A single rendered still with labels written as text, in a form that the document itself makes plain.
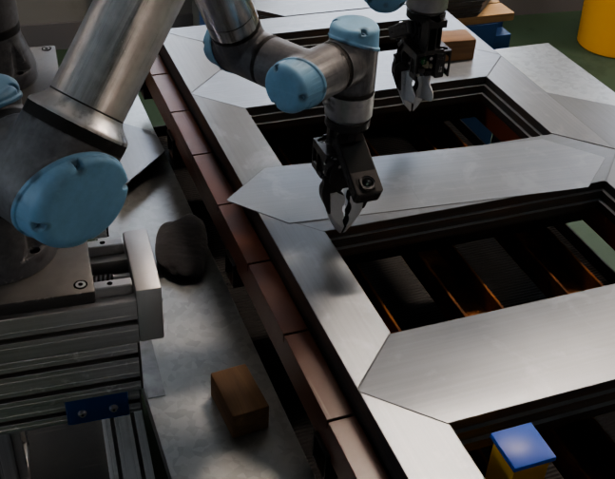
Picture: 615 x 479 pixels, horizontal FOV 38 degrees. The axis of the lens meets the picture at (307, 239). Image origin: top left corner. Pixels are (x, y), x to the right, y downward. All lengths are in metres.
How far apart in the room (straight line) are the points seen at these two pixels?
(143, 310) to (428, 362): 0.40
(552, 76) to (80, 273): 1.55
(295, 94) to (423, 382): 0.43
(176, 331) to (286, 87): 0.53
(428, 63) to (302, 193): 0.34
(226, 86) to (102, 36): 0.99
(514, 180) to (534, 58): 0.83
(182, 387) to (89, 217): 0.56
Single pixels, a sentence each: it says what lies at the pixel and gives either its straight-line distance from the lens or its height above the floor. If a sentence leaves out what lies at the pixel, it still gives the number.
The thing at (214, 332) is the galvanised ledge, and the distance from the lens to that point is 1.58.
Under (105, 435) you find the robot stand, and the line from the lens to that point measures 2.04.
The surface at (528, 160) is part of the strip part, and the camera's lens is 1.78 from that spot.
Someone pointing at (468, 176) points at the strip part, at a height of 0.87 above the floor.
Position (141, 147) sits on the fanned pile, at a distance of 2.02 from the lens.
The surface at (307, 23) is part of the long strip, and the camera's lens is 2.26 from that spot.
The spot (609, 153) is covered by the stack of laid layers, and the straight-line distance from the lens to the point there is 1.86.
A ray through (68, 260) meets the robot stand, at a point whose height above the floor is 1.04.
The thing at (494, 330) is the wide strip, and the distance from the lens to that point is 1.36.
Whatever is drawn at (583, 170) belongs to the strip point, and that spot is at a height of 0.87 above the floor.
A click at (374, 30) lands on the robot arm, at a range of 1.33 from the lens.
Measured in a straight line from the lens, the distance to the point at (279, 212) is 1.54.
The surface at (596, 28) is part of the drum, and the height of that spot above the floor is 0.12.
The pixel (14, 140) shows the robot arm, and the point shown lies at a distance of 0.99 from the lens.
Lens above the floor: 1.74
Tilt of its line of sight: 36 degrees down
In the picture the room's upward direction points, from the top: 3 degrees clockwise
